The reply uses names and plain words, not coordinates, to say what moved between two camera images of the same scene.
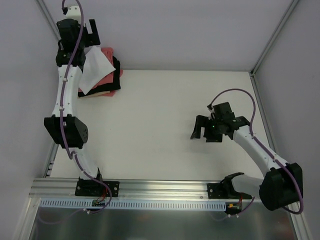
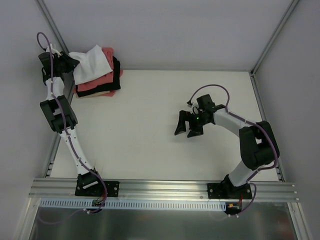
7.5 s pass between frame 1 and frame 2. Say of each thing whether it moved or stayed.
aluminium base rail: stayed
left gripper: moved
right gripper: moved
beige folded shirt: stayed
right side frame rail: stayed
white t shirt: moved
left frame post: stayed
